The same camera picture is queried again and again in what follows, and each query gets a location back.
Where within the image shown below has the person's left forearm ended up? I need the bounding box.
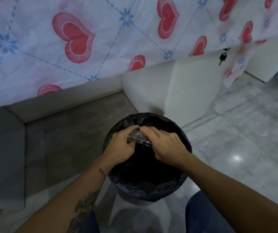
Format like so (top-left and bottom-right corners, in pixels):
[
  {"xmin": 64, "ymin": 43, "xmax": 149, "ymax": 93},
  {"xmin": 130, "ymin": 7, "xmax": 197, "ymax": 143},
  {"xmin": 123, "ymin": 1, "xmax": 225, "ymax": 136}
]
[{"xmin": 15, "ymin": 155, "xmax": 113, "ymax": 233}]

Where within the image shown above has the clear plastic wrapper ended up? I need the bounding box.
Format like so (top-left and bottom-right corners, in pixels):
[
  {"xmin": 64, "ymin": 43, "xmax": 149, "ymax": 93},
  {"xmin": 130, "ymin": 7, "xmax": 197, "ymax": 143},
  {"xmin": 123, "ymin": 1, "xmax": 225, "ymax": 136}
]
[{"xmin": 128, "ymin": 129, "xmax": 153, "ymax": 146}]

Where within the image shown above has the white drawer cabinet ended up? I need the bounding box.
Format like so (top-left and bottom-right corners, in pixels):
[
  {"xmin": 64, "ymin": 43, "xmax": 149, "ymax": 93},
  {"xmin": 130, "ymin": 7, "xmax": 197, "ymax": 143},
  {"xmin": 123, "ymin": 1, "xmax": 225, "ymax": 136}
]
[{"xmin": 122, "ymin": 47, "xmax": 239, "ymax": 128}]

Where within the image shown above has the round trash bin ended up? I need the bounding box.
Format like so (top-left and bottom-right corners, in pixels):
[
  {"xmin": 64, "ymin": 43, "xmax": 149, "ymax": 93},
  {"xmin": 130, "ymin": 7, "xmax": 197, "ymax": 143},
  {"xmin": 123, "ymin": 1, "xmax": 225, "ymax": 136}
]
[{"xmin": 116, "ymin": 184, "xmax": 176, "ymax": 207}]

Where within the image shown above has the person's right forearm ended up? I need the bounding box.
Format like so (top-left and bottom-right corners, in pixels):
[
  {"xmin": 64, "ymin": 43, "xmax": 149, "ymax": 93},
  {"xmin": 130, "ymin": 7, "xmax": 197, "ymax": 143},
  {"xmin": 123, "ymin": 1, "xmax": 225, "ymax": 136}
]
[{"xmin": 178, "ymin": 152, "xmax": 278, "ymax": 233}]

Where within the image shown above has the black cabinet key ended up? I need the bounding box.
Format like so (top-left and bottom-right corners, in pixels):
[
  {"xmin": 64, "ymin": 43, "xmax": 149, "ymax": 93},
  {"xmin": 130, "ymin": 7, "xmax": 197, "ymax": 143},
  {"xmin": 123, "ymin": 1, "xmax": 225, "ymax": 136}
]
[{"xmin": 218, "ymin": 48, "xmax": 230, "ymax": 66}]

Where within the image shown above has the person's left hand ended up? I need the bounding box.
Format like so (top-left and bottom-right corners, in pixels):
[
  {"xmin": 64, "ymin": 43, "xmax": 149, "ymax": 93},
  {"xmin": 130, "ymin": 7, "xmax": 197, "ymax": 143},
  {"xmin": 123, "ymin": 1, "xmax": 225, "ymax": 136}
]
[{"xmin": 104, "ymin": 125, "xmax": 139, "ymax": 166}]

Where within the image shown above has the person's right hand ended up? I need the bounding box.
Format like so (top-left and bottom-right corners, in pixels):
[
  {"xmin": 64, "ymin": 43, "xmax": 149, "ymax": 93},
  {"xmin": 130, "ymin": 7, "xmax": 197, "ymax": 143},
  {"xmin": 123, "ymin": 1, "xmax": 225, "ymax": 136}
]
[{"xmin": 139, "ymin": 126, "xmax": 192, "ymax": 168}]

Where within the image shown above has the white heart print tablecloth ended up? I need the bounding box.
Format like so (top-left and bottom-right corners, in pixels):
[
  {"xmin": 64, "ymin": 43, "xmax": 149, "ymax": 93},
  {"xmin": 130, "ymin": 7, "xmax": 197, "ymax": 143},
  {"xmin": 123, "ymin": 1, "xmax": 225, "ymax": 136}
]
[{"xmin": 0, "ymin": 0, "xmax": 278, "ymax": 111}]

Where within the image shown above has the person's blue jeans leg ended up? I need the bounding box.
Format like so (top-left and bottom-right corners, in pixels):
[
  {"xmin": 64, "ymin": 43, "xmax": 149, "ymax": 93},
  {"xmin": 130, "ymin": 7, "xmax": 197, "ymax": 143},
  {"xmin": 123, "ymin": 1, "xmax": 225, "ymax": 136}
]
[{"xmin": 186, "ymin": 191, "xmax": 236, "ymax": 233}]

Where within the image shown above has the black trash bag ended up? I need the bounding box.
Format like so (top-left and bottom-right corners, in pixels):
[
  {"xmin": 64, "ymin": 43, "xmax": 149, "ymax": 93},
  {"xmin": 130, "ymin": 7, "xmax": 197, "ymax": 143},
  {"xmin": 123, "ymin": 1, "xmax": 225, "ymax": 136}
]
[{"xmin": 102, "ymin": 112, "xmax": 193, "ymax": 202}]

